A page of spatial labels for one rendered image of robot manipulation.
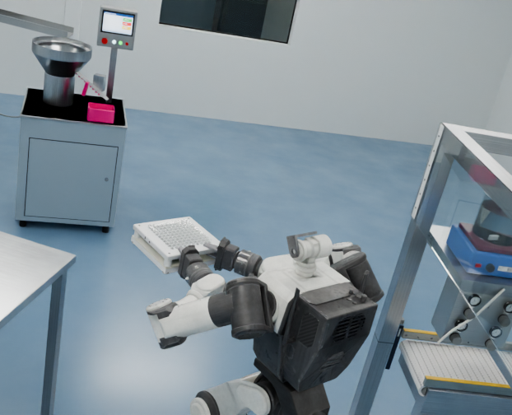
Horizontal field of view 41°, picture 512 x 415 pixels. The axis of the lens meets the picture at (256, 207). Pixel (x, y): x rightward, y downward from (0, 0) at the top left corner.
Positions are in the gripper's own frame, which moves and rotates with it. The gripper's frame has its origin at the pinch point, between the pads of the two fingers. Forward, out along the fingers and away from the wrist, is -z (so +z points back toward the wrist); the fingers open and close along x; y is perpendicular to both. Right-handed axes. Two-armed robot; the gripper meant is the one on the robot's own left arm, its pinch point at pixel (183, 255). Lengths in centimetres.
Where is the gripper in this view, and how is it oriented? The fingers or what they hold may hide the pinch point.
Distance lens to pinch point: 240.7
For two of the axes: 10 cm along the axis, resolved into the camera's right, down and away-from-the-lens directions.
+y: 8.5, -0.4, 5.2
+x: -2.1, 8.8, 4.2
